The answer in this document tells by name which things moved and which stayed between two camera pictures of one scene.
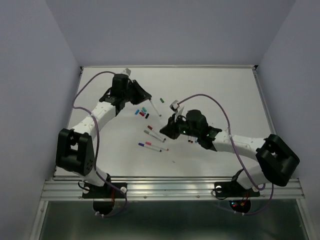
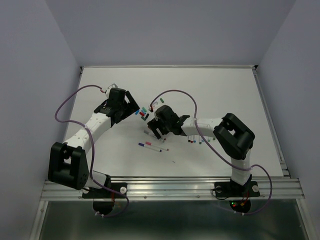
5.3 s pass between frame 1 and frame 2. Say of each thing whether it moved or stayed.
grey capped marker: stayed
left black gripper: moved
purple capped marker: stayed
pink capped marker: stayed
